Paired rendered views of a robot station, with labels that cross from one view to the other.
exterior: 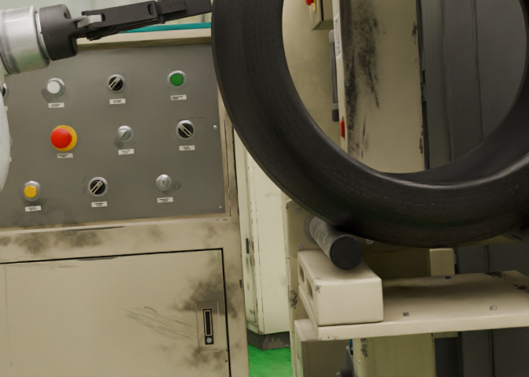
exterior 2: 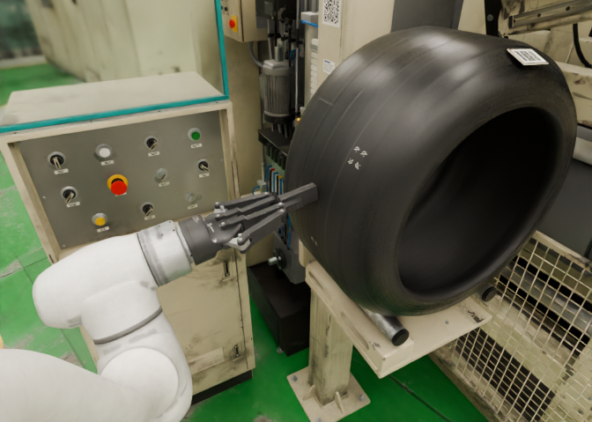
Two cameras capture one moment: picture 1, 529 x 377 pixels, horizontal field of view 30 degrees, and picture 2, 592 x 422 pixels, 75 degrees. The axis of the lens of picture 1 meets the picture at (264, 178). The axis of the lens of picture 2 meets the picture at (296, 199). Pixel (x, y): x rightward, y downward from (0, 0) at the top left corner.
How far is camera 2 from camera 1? 1.09 m
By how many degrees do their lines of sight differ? 38
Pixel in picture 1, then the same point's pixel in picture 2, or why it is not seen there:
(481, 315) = (448, 335)
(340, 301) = (393, 359)
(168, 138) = (191, 171)
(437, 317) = (430, 343)
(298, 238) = (308, 258)
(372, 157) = not seen: hidden behind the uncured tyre
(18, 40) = (174, 271)
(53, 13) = (201, 238)
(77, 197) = (134, 217)
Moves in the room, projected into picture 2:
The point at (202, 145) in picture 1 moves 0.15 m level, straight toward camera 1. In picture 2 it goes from (213, 172) to (231, 194)
